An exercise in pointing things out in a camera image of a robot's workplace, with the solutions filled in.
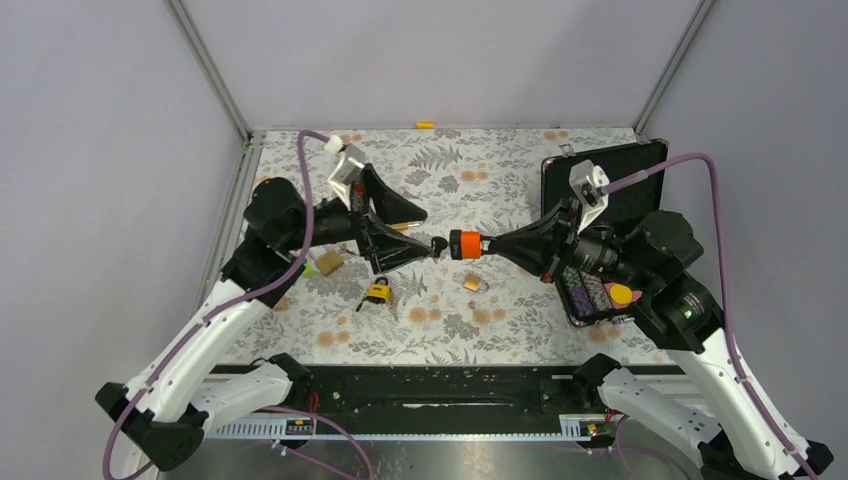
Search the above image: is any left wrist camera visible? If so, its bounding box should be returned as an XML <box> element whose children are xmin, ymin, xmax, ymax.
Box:
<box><xmin>324</xmin><ymin>135</ymin><xmax>366</xmax><ymax>210</ymax></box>

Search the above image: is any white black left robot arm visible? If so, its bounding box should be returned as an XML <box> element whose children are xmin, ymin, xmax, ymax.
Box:
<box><xmin>95</xmin><ymin>165</ymin><xmax>432</xmax><ymax>472</ymax></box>

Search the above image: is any floral patterned mat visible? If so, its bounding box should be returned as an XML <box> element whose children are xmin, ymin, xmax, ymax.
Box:
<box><xmin>223</xmin><ymin>127</ymin><xmax>668</xmax><ymax>365</ymax></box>

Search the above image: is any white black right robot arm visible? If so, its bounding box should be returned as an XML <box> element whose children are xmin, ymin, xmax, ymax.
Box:
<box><xmin>488</xmin><ymin>207</ymin><xmax>834</xmax><ymax>479</ymax></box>

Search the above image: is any black poker chip case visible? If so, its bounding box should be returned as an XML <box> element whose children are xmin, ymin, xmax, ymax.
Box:
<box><xmin>541</xmin><ymin>138</ymin><xmax>669</xmax><ymax>328</ymax></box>

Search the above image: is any yellow black padlock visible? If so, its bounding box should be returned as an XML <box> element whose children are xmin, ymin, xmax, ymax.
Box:
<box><xmin>355</xmin><ymin>276</ymin><xmax>398</xmax><ymax>319</ymax></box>

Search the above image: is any white slotted cable duct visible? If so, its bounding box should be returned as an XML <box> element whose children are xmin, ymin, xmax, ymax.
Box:
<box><xmin>208</xmin><ymin>412</ymin><xmax>612</xmax><ymax>442</ymax></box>

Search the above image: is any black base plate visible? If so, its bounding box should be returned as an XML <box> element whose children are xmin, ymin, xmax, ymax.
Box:
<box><xmin>282</xmin><ymin>365</ymin><xmax>608</xmax><ymax>421</ymax></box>

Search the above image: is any orange padlock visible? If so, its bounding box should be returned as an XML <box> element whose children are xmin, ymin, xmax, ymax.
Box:
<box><xmin>448</xmin><ymin>229</ymin><xmax>493</xmax><ymax>260</ymax></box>

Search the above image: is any large brass padlock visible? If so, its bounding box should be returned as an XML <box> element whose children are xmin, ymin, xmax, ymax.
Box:
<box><xmin>315</xmin><ymin>248</ymin><xmax>358</xmax><ymax>276</ymax></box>

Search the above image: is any black keys bunch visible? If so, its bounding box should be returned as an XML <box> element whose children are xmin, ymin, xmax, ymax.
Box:
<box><xmin>430</xmin><ymin>236</ymin><xmax>450</xmax><ymax>260</ymax></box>

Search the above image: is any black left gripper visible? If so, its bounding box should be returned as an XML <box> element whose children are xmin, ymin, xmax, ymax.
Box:
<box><xmin>285</xmin><ymin>165</ymin><xmax>436</xmax><ymax>272</ymax></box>

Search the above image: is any small brass padlock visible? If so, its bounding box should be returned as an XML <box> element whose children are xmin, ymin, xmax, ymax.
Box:
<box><xmin>463</xmin><ymin>274</ymin><xmax>490</xmax><ymax>293</ymax></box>

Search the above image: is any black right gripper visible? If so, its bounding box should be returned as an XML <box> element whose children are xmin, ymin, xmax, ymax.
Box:
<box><xmin>487</xmin><ymin>194</ymin><xmax>653</xmax><ymax>288</ymax></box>

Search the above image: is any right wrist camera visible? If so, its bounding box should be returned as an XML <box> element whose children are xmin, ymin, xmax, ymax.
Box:
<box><xmin>569</xmin><ymin>160</ymin><xmax>610</xmax><ymax>234</ymax></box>

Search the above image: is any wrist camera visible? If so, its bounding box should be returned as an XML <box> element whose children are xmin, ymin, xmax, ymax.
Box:
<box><xmin>324</xmin><ymin>135</ymin><xmax>366</xmax><ymax>210</ymax></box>
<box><xmin>569</xmin><ymin>160</ymin><xmax>610</xmax><ymax>234</ymax></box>

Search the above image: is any yellow poker chip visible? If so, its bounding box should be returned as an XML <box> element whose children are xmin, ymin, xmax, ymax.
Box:
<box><xmin>608</xmin><ymin>283</ymin><xmax>634</xmax><ymax>308</ymax></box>

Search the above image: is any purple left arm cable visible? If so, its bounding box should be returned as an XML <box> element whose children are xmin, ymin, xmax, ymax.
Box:
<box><xmin>101</xmin><ymin>129</ymin><xmax>379</xmax><ymax>480</ymax></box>

